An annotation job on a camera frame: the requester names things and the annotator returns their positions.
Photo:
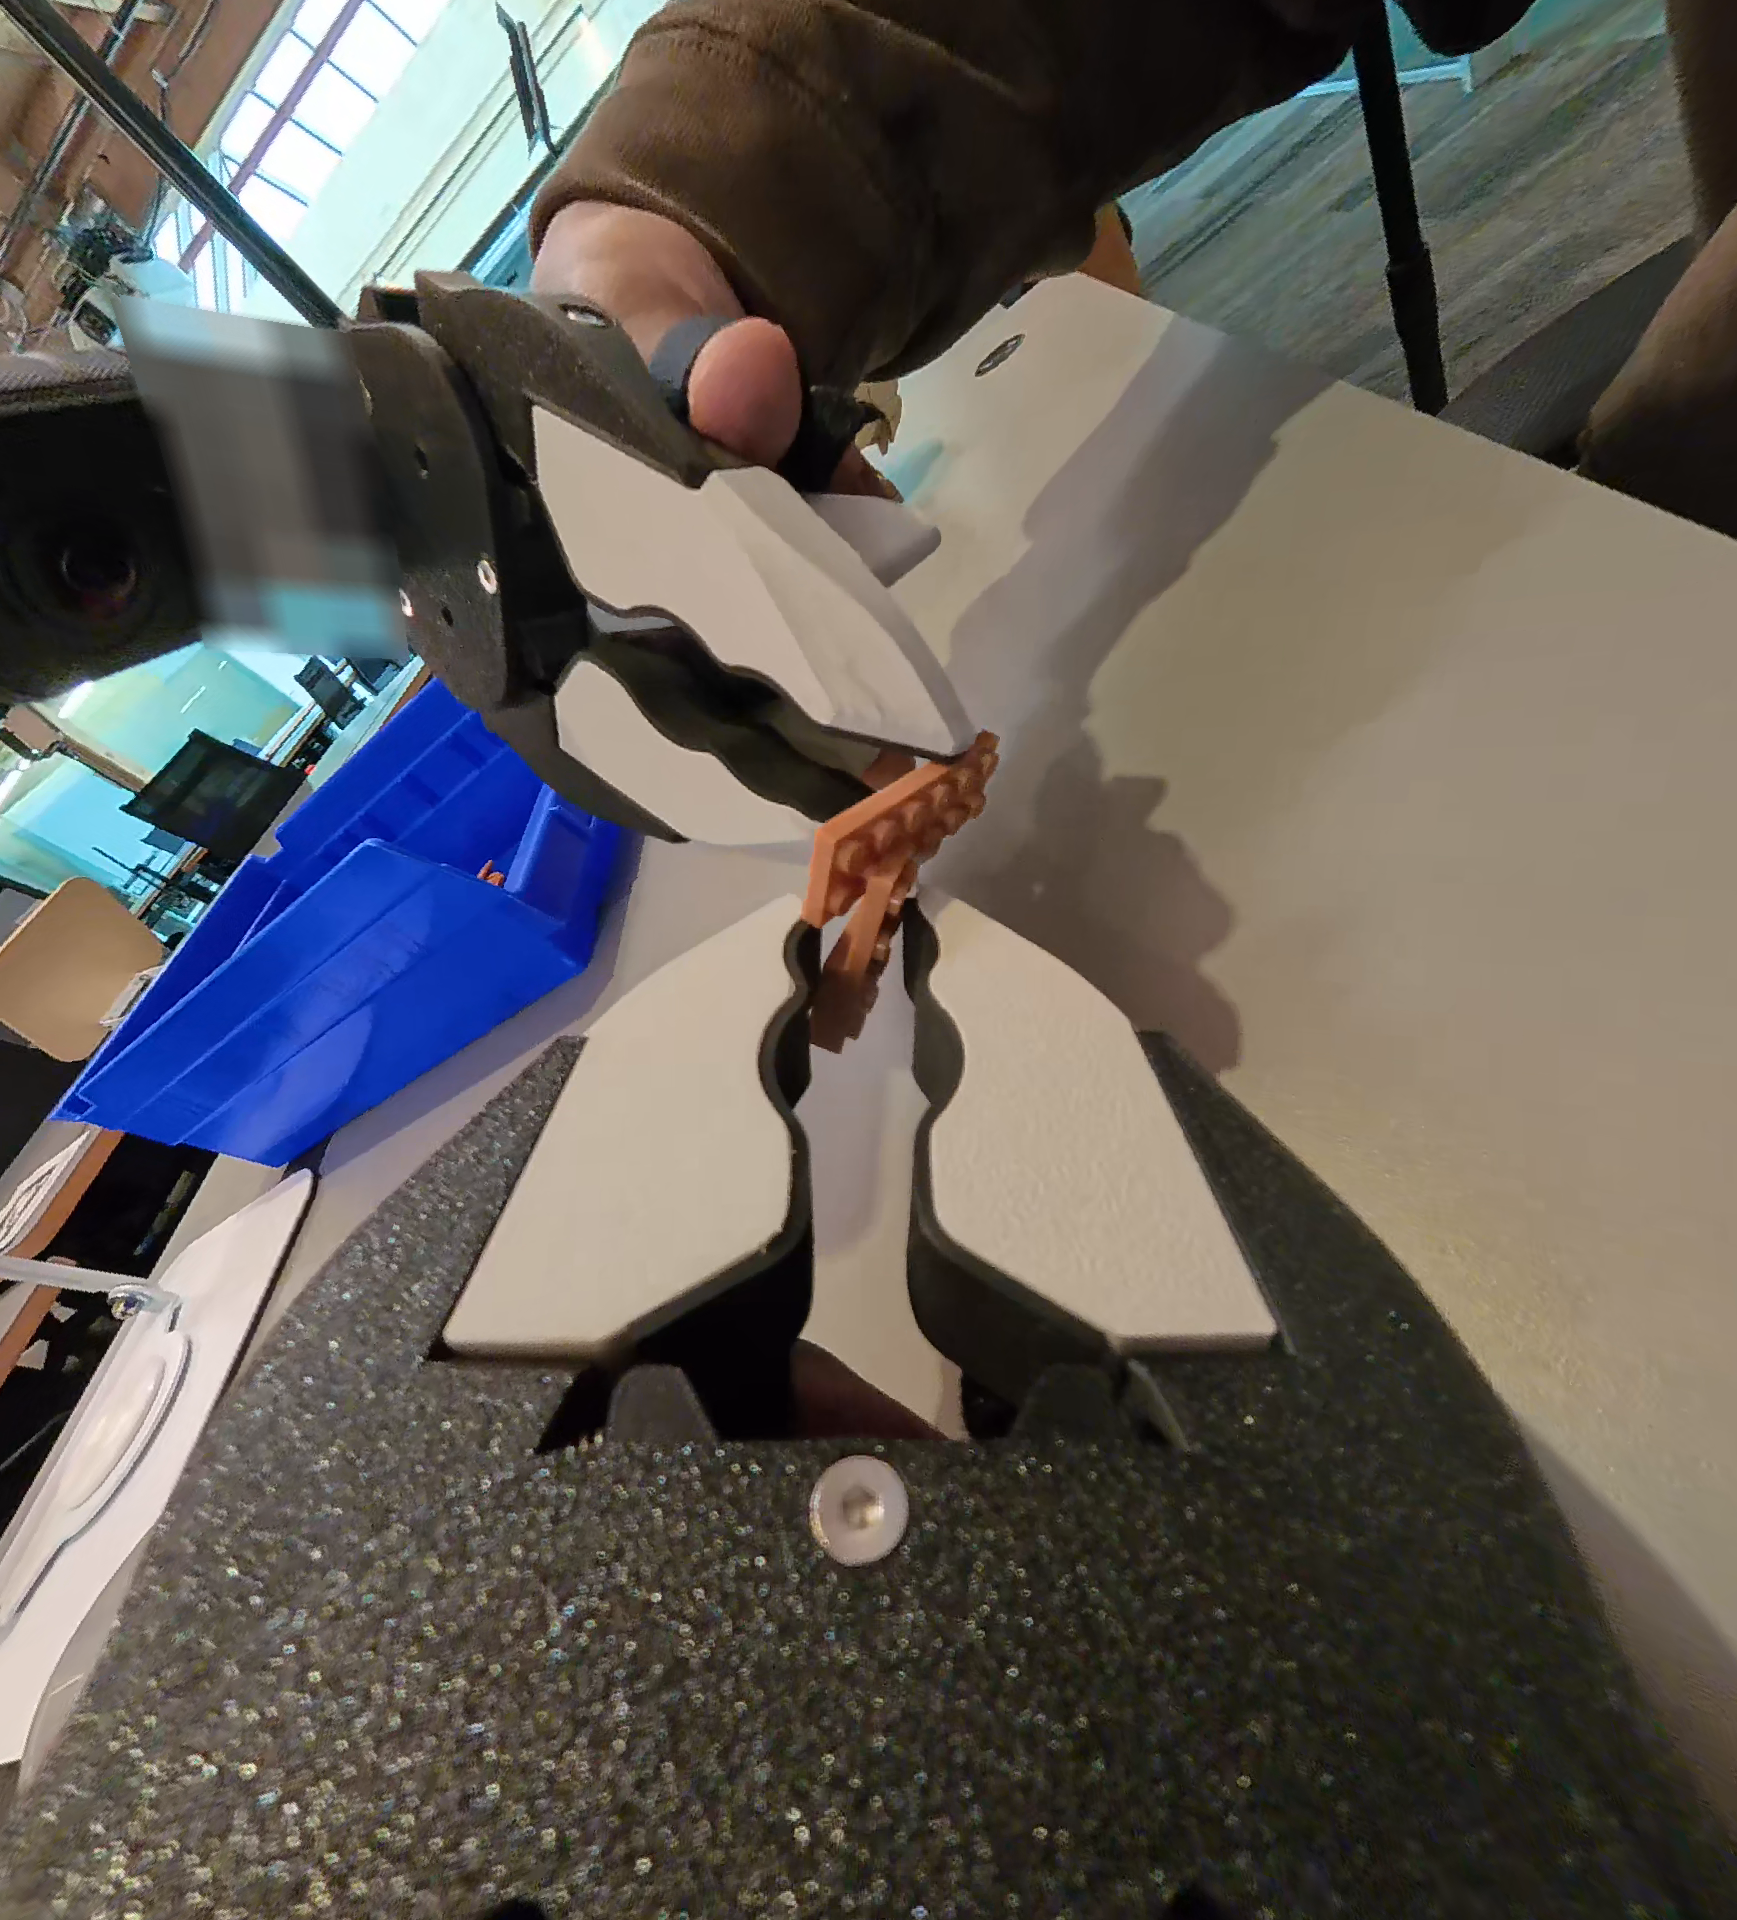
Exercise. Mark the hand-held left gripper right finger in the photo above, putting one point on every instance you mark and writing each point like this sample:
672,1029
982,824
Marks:
1077,1185

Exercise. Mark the black monitor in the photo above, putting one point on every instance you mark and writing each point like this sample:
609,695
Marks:
207,799

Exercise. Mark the person's right hand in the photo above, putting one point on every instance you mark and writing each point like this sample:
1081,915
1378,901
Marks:
733,390

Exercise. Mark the wide brown toy brick plate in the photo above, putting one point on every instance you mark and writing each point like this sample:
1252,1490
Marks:
912,817

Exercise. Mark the black pole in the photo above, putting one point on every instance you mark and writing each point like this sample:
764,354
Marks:
177,167
1402,228

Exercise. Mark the tan wooden chair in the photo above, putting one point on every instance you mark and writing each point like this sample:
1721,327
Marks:
59,960

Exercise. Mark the blue plastic bin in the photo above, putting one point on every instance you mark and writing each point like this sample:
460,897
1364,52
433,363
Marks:
415,765
332,1021

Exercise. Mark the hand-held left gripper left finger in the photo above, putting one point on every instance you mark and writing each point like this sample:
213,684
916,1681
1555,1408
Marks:
642,1185

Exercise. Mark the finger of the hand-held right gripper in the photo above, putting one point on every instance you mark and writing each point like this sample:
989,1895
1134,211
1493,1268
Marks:
629,748
750,584

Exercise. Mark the white rounded panel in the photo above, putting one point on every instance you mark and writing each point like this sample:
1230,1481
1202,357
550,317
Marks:
207,1304

